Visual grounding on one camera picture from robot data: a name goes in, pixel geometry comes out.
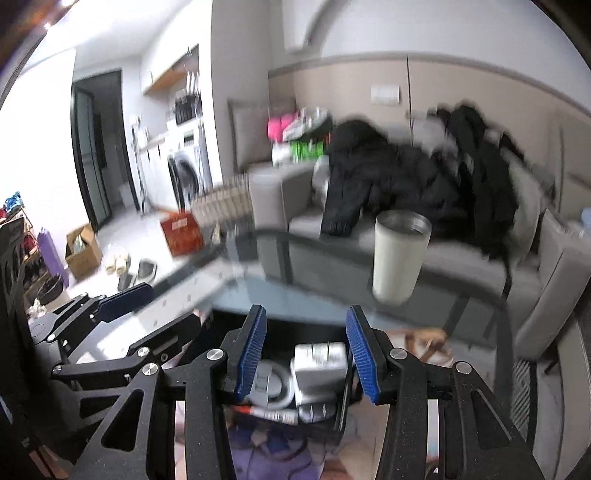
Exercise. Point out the red paper bag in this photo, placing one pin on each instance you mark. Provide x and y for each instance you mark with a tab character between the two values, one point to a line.
182	233

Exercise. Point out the black storage box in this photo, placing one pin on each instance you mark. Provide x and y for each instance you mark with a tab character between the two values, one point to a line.
304	327

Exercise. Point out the printed desk mat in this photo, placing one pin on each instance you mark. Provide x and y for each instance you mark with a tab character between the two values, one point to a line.
277	461

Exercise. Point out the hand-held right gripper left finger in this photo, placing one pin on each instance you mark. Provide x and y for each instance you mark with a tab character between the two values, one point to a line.
251	355

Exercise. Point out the black framed glass door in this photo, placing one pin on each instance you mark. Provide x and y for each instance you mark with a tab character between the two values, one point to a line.
92	152

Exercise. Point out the white wall cabinet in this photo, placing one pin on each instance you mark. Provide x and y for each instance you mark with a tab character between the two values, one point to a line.
171	69

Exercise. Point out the white plastic bag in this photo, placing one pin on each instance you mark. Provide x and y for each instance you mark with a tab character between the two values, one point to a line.
280	154

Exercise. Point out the round silver socket panel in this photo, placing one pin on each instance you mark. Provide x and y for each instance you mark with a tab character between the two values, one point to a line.
272	383

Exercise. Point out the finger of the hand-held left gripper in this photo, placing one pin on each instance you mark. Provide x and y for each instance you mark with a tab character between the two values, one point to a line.
161	341
124	302

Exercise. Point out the beige grey sofa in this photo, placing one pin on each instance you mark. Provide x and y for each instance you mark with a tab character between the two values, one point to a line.
545	286

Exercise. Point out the orange tipped tube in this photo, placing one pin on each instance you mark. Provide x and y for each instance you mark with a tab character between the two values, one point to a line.
268	414

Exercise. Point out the white washing machine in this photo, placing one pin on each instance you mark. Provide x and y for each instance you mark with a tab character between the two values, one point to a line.
184	173

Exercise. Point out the pink plush item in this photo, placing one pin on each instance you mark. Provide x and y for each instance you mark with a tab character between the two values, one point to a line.
279	125

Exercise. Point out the green packet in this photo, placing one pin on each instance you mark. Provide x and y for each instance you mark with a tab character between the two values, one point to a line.
304	150

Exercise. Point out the light grey cloth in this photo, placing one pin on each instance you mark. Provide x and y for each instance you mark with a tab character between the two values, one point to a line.
319	180

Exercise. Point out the beige pillow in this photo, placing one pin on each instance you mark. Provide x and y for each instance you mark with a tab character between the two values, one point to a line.
249	134

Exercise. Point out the white power adapter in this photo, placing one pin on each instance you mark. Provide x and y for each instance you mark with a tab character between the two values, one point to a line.
318	374

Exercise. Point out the shoe rack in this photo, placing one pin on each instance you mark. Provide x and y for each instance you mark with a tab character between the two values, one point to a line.
25	244

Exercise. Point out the pile of black clothes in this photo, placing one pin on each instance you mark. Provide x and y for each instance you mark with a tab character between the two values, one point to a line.
392	175

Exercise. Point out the cardboard box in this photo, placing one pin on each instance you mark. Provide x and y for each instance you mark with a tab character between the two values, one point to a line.
85	261

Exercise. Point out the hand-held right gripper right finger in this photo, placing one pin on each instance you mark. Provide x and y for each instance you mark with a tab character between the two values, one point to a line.
362	355

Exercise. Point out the purple bag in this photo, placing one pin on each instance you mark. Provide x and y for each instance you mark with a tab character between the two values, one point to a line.
53	258

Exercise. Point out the cream cup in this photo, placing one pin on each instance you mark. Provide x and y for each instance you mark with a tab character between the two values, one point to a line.
397	258

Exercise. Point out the white wall socket panel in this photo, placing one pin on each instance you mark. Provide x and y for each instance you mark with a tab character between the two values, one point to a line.
385	94

